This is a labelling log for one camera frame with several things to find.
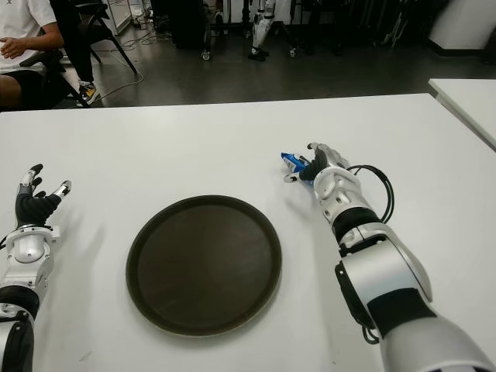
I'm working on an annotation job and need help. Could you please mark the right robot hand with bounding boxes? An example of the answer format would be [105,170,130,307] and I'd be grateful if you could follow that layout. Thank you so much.
[282,142,350,185]

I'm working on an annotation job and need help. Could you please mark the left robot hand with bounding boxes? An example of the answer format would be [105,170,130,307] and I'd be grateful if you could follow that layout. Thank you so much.
[15,164,73,229]

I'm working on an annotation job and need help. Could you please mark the blue Oreo cookie pack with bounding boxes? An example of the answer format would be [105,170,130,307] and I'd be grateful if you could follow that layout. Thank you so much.
[279,151,315,185]

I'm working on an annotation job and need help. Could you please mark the white humanoid robot legs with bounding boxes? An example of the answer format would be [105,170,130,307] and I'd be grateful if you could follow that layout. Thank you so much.
[247,0,278,61]

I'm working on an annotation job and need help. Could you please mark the black office chair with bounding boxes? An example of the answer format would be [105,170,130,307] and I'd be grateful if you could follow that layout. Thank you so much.
[19,48,90,109]

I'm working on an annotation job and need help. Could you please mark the white side table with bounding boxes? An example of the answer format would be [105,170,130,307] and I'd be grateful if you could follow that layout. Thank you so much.
[428,77,496,152]

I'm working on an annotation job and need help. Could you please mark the person in black trousers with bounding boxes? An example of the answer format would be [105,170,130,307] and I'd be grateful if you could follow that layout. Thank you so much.
[50,0,102,105]

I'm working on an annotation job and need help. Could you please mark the round dark brown tray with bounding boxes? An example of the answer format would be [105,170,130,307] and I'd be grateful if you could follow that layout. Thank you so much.
[126,195,283,338]

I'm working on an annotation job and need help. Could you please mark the black wheeled stand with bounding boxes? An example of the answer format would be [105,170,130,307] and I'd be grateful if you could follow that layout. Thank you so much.
[199,0,299,61]

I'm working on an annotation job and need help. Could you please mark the seated person white shirt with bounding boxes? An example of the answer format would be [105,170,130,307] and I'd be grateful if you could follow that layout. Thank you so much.
[0,0,65,112]

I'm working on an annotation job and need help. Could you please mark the black folding chair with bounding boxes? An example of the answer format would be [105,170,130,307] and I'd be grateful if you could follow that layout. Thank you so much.
[83,0,139,77]

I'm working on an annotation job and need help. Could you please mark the white curved panel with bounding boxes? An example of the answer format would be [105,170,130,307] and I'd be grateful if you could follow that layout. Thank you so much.
[428,0,496,50]

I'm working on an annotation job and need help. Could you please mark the black cabinet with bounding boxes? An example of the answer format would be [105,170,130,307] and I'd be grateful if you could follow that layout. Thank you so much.
[170,0,212,50]

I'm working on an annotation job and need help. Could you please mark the white display board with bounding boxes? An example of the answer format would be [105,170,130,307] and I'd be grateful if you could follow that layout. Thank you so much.
[104,0,146,36]

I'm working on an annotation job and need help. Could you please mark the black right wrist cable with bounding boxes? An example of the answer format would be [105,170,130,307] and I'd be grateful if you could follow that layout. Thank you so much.
[346,164,395,224]

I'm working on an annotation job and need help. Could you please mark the white floor cable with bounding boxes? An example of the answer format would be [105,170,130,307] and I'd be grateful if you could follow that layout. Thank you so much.
[96,26,175,98]

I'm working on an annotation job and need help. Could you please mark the black right elbow cable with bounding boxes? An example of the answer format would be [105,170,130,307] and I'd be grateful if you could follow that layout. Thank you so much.
[360,323,383,345]

